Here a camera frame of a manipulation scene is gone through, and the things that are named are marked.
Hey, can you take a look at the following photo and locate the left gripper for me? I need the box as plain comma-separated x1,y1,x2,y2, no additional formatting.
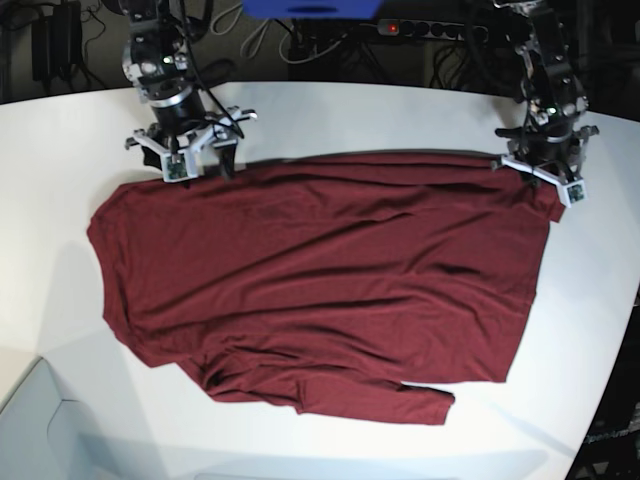
491,125,599,192

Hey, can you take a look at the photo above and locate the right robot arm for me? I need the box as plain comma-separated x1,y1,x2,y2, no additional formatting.
119,1,257,183

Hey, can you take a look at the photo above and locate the black equipment box left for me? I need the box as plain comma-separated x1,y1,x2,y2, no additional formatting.
31,1,82,83

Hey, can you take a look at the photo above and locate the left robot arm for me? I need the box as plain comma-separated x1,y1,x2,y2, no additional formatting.
464,1,599,207

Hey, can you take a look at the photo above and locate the black power strip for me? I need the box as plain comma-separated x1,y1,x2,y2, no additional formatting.
376,19,466,41

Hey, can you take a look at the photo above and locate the blue box at top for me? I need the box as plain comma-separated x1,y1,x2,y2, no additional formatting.
242,0,382,19

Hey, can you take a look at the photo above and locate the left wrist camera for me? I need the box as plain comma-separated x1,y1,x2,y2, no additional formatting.
558,180,587,208

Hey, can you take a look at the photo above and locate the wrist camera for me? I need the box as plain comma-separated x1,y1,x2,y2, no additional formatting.
558,180,587,208
161,151,199,183

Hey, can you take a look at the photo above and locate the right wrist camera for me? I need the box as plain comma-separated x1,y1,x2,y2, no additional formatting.
161,151,199,183

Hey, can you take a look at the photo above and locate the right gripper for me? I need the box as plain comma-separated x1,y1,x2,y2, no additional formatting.
125,99,258,181

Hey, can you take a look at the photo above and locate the white coiled cable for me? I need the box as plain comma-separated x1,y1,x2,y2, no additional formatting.
209,7,301,64

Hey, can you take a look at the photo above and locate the dark red t-shirt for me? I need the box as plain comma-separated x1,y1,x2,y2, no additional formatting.
87,152,564,425

